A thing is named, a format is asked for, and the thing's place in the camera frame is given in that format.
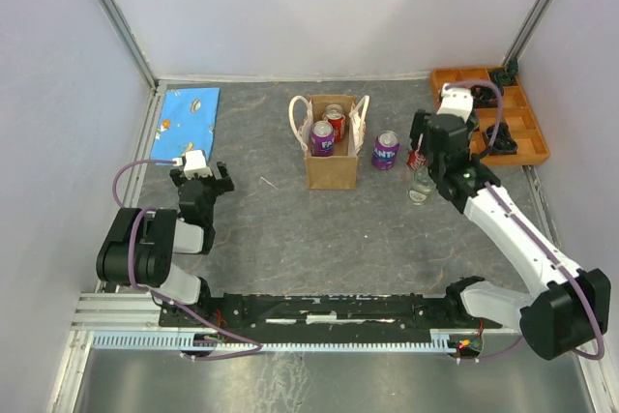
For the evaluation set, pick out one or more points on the purple Fanta can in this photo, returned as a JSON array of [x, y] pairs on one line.
[[322, 139], [385, 150]]

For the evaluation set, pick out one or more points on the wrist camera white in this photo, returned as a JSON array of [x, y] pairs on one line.
[[194, 164], [456, 101]]

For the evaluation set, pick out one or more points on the clear green glass bottle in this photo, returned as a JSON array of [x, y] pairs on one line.
[[422, 186]]

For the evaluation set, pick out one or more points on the orange compartment tray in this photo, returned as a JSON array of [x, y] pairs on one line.
[[517, 114]]

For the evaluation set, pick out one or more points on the black rolled belt lower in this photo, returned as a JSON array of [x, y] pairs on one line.
[[503, 143]]

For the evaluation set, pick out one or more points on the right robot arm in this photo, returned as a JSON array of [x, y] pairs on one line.
[[565, 308]]

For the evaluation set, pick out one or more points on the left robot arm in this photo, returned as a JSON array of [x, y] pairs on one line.
[[139, 246]]

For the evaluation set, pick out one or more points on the blue patterned cloth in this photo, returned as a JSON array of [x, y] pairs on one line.
[[187, 122]]

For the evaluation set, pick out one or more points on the red Coke can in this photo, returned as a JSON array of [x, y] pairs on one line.
[[416, 160], [335, 115]]

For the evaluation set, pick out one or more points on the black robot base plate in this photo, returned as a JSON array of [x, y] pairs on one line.
[[323, 319]]

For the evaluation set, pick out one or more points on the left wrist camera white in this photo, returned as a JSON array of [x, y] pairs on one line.
[[194, 164]]

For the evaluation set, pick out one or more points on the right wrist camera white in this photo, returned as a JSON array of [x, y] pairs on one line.
[[456, 101]]

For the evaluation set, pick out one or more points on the green rolled tie corner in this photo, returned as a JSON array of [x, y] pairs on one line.
[[505, 76]]

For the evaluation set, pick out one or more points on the aluminium frame rail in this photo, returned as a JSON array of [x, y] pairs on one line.
[[141, 312]]

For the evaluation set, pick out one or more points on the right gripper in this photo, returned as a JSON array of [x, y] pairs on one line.
[[417, 127]]

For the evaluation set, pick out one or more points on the brown canvas tote bag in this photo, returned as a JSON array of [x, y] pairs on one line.
[[339, 171]]

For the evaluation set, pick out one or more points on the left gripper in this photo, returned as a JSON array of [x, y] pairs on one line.
[[222, 185]]

